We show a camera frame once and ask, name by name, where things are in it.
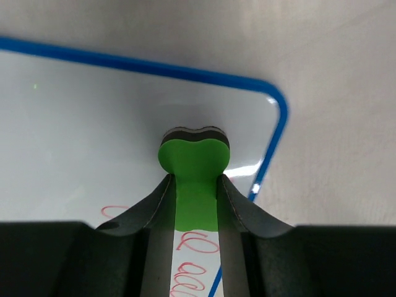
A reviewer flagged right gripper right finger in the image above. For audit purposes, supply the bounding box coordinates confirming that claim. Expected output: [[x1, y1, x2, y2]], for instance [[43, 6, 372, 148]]
[[217, 176, 395, 296]]

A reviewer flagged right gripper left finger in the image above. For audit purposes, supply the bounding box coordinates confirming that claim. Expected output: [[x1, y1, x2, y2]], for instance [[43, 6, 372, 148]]
[[1, 175, 176, 296]]

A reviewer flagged green bone-shaped eraser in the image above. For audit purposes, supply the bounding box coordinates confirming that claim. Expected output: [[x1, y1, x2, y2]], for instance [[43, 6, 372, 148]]
[[158, 126, 230, 232]]

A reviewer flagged blue framed whiteboard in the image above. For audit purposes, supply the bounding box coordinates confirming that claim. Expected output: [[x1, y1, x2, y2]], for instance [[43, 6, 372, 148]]
[[1, 38, 289, 296]]

